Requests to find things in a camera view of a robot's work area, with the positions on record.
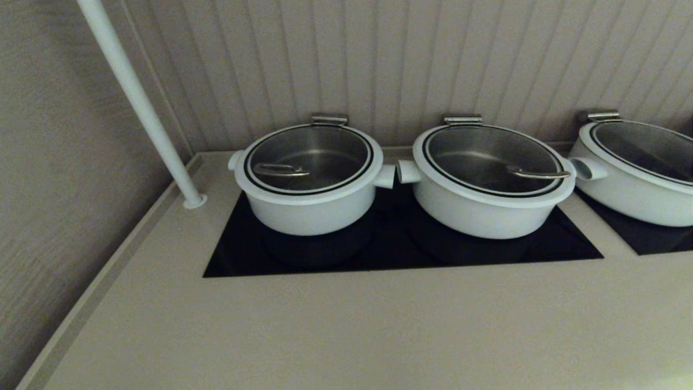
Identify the white round cooking pot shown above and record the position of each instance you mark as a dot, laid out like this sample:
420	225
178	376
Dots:
476	219
628	200
308	216

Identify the wide black glass cooktop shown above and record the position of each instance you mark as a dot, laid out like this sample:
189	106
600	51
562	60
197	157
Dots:
390	249

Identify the white slanted metal pole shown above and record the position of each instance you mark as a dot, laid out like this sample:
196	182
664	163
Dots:
135	92

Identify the narrow black glass cooktop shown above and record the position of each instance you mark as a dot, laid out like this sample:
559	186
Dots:
660	241

